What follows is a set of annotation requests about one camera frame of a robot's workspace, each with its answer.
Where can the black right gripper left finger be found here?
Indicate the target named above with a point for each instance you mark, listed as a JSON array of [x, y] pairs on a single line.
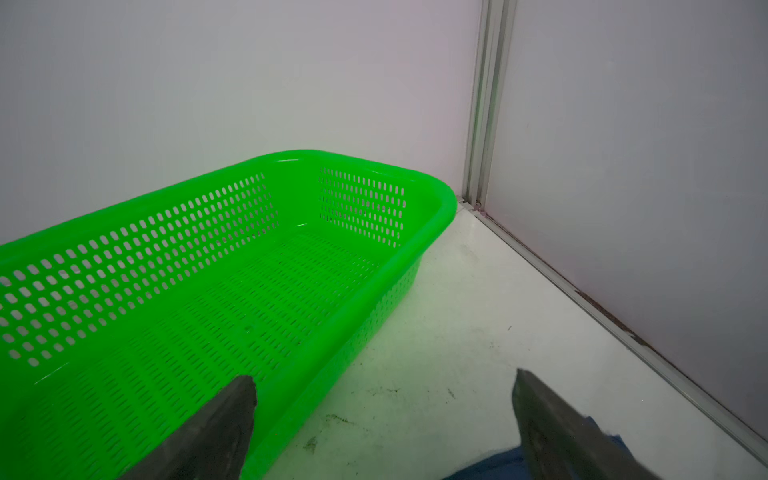
[[211, 444]]

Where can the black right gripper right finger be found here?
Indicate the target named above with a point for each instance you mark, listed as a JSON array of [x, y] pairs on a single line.
[[535, 402]]

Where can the green perforated plastic basket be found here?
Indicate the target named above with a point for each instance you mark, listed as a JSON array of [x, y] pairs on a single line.
[[120, 325]]

